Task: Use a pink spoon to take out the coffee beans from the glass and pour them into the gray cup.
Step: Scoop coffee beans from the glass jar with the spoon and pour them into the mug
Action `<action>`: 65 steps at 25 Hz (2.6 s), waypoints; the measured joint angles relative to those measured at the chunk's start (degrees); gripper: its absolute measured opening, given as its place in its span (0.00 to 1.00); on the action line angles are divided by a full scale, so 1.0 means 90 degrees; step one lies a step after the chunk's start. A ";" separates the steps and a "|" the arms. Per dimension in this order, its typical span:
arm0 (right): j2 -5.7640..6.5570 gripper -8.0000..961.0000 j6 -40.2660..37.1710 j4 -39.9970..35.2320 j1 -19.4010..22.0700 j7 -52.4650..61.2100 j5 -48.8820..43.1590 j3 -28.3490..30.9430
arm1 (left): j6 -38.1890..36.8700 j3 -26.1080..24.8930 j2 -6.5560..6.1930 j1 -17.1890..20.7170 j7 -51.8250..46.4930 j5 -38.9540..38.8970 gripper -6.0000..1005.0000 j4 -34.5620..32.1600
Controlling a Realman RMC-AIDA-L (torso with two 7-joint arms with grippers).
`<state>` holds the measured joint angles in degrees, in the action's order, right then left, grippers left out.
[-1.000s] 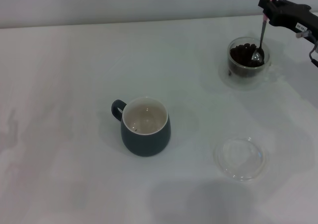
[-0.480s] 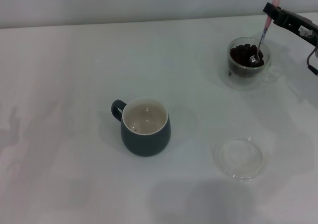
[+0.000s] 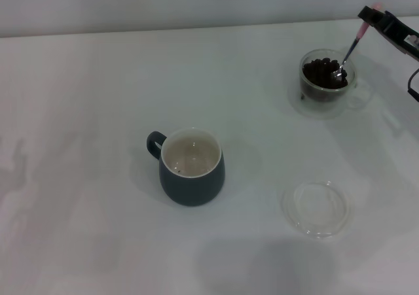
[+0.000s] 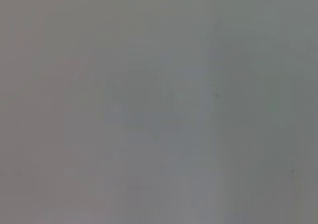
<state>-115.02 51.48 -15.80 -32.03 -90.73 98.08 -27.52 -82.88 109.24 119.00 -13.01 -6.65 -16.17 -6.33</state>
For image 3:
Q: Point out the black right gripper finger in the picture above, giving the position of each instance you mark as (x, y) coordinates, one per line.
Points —
(371, 15)

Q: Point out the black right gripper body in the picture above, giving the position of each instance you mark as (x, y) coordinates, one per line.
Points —
(399, 33)

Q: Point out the dark teal ceramic mug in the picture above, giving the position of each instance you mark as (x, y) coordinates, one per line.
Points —
(193, 190)

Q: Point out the clear glass cup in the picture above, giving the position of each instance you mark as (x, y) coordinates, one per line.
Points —
(353, 79)

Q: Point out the dark coffee beans pile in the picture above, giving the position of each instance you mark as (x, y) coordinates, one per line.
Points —
(319, 76)

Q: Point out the clear glass saucer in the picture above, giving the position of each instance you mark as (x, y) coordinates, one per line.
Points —
(314, 210)
(314, 112)

